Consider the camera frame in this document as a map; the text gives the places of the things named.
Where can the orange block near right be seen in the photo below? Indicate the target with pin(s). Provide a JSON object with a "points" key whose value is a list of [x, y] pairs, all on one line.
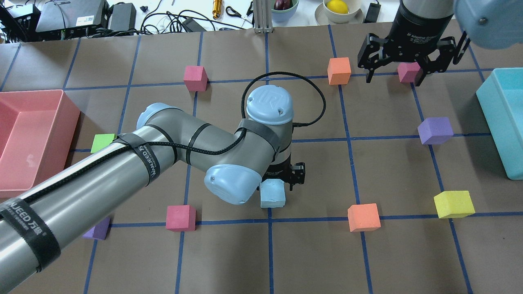
{"points": [[363, 217]]}

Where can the magenta block far right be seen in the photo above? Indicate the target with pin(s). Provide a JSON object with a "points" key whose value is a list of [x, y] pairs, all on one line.
{"points": [[408, 72]]}

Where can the brass cylinder tool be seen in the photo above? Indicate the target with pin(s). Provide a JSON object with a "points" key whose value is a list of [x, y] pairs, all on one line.
{"points": [[217, 9]]}

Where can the aluminium frame post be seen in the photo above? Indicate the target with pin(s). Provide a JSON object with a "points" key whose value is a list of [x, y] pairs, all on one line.
{"points": [[262, 13]]}

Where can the black scissors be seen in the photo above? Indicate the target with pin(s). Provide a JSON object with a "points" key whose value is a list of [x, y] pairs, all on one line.
{"points": [[230, 11]]}

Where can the purple block right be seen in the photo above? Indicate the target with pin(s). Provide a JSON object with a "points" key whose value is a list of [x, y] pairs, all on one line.
{"points": [[435, 130]]}

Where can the orange block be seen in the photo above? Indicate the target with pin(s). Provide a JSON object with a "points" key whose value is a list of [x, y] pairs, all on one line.
{"points": [[339, 71], [363, 217]]}

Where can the orange block far right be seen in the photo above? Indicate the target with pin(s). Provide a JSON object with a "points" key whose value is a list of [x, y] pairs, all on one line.
{"points": [[339, 71]]}

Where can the light blue block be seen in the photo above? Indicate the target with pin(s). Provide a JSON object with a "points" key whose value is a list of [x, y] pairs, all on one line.
{"points": [[272, 194]]}

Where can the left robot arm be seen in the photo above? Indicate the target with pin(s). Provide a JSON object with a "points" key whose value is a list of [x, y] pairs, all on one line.
{"points": [[37, 225]]}

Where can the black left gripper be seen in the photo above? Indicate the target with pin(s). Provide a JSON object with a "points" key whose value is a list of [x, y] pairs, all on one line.
{"points": [[297, 174]]}

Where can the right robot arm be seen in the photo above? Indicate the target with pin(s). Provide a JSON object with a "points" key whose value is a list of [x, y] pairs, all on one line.
{"points": [[490, 24]]}

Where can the green block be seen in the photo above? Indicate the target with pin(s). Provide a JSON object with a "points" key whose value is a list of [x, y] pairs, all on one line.
{"points": [[101, 141]]}

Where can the cyan plastic bin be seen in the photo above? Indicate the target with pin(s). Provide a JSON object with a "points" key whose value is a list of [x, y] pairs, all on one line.
{"points": [[501, 100]]}

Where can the yellow block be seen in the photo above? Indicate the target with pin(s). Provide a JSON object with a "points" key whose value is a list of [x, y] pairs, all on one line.
{"points": [[454, 204]]}

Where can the black computer box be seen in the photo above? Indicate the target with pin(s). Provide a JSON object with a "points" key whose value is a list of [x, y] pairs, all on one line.
{"points": [[73, 15]]}

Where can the magenta block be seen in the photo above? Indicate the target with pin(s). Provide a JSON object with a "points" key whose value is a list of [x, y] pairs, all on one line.
{"points": [[181, 218], [408, 72]]}

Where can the blue bowl with fruit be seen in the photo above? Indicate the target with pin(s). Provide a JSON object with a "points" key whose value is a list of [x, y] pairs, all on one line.
{"points": [[283, 10]]}

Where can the black power adapter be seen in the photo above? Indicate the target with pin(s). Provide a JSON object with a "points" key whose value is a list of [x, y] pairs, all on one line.
{"points": [[122, 17]]}

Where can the purple block near left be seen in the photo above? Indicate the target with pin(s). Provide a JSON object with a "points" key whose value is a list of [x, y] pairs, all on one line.
{"points": [[99, 231]]}

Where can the pink block far left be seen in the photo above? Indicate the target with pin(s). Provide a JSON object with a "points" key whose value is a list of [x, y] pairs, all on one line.
{"points": [[195, 78]]}

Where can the pink plastic bin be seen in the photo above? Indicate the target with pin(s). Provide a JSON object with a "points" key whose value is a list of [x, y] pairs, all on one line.
{"points": [[37, 129]]}

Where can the purple block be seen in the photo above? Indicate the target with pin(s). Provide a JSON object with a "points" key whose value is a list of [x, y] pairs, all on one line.
{"points": [[435, 130], [99, 231]]}

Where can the magenta block near left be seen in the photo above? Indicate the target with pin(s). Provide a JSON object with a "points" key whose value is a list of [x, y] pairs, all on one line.
{"points": [[181, 218]]}

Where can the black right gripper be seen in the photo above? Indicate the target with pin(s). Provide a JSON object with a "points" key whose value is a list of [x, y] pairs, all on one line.
{"points": [[416, 23]]}

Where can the bowl with lemon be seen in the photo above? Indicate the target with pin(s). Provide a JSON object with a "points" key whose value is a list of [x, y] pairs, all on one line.
{"points": [[338, 12]]}

